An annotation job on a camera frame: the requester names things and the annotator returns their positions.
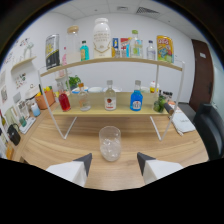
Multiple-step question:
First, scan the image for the small red liquid bottle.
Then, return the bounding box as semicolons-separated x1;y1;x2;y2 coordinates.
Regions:
57;82;72;113

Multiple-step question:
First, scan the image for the yellow drink can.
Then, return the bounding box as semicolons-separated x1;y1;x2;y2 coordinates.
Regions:
156;34;175;64

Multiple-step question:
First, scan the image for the clear bottle green cap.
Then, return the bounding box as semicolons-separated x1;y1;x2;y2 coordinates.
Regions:
129;29;144;59

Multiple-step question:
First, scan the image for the green cup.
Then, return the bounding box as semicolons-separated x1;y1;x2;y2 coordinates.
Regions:
18;115;28;128

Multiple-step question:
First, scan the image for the white light blue cup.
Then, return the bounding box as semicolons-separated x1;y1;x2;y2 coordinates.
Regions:
30;102;42;118

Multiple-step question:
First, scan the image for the yellow cup white lid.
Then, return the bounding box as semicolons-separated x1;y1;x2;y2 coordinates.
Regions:
149;80;160;94

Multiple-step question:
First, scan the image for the clear glass with ice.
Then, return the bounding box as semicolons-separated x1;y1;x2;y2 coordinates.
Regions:
98;125;122;163

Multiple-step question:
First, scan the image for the white tray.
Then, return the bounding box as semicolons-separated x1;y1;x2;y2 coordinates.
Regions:
18;116;37;135

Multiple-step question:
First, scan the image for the glass jar of limes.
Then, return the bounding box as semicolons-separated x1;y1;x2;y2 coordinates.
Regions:
152;94;168;114

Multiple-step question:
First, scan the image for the white wood two-tier rack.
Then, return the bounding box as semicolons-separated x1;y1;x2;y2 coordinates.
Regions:
37;57;186;142

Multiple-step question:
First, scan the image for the black sofa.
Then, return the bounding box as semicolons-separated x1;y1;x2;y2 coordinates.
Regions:
192;103;224;161

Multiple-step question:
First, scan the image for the orange patterned paper mat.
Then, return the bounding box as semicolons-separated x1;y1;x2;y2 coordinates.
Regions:
166;100;184;110

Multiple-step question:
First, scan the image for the black kettle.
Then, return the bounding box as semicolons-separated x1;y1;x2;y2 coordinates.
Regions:
6;123;22;147

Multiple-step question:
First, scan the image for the blue liquid bottle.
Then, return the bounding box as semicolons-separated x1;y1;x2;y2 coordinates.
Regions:
129;79;144;112

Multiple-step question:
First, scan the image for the orange basket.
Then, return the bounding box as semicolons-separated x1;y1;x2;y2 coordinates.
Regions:
34;88;56;111

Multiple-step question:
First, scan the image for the clear bottle red label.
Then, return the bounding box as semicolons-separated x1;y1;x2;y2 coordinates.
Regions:
104;79;117;112

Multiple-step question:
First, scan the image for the white bowl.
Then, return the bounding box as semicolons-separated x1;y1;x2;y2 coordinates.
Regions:
102;86;122;93
88;86;104;94

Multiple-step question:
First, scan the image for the white countertop appliance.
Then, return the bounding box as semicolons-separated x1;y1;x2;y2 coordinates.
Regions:
24;84;41;101

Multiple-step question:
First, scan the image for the green potted plant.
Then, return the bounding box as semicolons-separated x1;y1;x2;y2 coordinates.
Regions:
67;74;82;91

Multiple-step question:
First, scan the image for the brown door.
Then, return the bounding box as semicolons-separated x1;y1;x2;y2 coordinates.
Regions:
188;38;215;113

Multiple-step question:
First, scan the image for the small pink bottle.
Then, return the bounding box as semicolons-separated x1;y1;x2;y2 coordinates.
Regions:
61;46;68;67

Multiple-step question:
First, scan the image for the clear bottle blue cap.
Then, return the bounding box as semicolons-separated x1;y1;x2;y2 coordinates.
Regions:
146;39;157;61

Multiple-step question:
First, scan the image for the small teal bottle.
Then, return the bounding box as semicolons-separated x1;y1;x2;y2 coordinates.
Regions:
79;40;90;62

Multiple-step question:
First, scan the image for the tall black silver can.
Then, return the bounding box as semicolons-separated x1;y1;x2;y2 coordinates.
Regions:
44;33;61;71

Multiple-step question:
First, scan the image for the small light blue bottle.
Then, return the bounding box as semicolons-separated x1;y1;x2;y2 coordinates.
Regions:
125;41;132;58

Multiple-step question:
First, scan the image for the tall glass jar wood lid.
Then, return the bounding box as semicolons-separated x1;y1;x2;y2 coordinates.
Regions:
65;25;82;64

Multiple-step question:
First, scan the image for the white vase figure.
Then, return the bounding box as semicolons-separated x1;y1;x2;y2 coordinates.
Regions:
22;40;35;60

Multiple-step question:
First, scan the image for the large white bottle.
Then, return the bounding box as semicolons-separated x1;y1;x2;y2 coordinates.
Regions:
92;17;113;60

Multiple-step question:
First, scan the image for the ceiling air vent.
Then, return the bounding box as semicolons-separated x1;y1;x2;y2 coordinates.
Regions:
135;6;160;16

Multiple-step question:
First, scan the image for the wooden muddler black handle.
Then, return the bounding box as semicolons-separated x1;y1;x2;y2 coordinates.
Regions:
163;102;175;116

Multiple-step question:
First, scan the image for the wooden wall shelf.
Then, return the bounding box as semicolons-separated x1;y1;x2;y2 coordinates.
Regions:
10;55;38;72

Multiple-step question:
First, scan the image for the red wall poster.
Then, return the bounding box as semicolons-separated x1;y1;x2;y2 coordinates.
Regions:
120;37;130;51

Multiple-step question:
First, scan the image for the blue wall poster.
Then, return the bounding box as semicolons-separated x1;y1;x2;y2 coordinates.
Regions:
112;37;120;51

